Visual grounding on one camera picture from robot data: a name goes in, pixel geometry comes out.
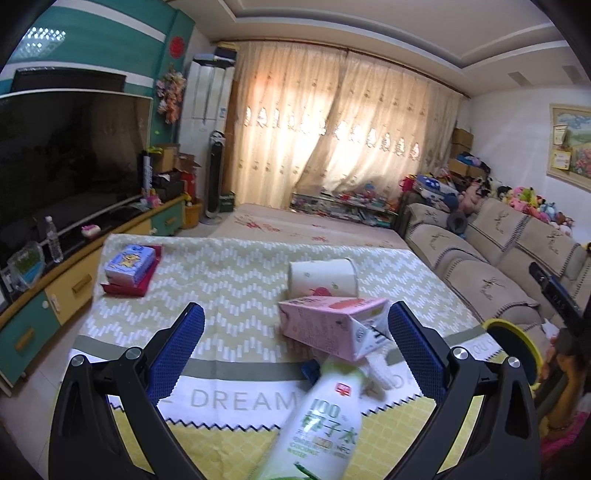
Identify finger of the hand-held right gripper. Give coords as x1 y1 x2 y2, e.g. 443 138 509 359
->
529 262 589 324

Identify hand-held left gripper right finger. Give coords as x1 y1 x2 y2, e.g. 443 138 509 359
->
388 302 543 480

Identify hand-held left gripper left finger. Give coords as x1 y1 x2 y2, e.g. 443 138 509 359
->
47 302 206 480

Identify black bin with yellow rim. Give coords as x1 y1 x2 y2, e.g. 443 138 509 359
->
482 318 543 388

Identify pink drink carton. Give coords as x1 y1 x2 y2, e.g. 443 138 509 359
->
278 296 393 362

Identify white paper cup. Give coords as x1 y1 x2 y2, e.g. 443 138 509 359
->
288 258 360 298

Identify green white drink bottle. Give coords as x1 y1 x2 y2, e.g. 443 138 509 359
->
252 359 368 480

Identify person's right hand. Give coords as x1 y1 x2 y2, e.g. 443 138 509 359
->
538 353 591 430

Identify beige sofa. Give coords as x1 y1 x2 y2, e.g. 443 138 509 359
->
399 196 591 370

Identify yellow green printed tablecloth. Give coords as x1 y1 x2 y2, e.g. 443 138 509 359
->
69 233 509 480

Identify flat red box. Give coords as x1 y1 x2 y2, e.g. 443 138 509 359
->
100 244 163 297

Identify row of plush toys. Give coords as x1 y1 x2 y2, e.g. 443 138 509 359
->
455 178 591 236

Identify blue tissue box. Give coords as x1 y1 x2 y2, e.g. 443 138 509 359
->
104 244 157 283

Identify yellow teal television stand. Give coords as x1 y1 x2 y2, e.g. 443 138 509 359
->
0 194 188 398

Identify cluttered glass coffee table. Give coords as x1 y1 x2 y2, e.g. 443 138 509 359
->
290 189 402 227

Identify blue star print bag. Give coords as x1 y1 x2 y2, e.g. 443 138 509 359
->
413 175 451 199

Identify floral beige mat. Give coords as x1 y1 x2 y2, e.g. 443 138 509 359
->
208 203 407 250

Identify clear water bottle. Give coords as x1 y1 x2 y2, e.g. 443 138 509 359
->
44 215 64 264

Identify tall stack of cardboard boxes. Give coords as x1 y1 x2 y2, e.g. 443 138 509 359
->
449 128 485 178

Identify glass bowl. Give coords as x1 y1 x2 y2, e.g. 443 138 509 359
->
7 241 47 291

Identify black tower fan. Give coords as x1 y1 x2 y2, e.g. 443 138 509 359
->
205 130 226 219

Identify open cardboard boxes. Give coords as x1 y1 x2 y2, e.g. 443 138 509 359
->
150 143 201 204

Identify large curved television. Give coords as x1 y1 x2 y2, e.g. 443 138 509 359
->
0 90 154 259

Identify white standing air conditioner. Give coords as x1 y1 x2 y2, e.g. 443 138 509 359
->
178 58 237 208

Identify beige embroidered curtain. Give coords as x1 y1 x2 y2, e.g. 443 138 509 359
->
228 41 462 213

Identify hanging flower decoration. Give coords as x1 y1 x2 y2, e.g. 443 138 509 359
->
156 65 188 124

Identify brown curtain rod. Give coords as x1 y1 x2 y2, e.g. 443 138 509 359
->
215 41 471 99

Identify framed flower wall picture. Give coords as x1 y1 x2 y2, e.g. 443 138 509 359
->
546 104 591 190

